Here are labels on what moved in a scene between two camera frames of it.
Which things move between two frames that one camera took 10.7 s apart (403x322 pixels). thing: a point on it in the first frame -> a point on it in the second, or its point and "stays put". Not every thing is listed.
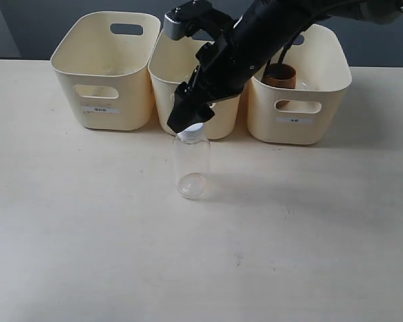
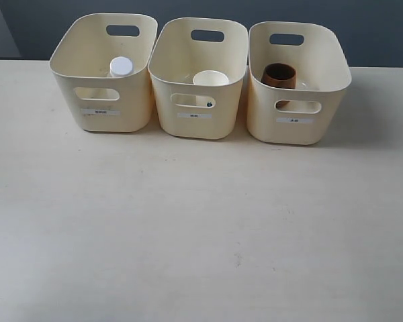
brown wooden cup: x=283 y=75 stays put
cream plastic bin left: x=104 y=61 stays put
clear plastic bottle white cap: x=193 y=162 -> x=121 y=66
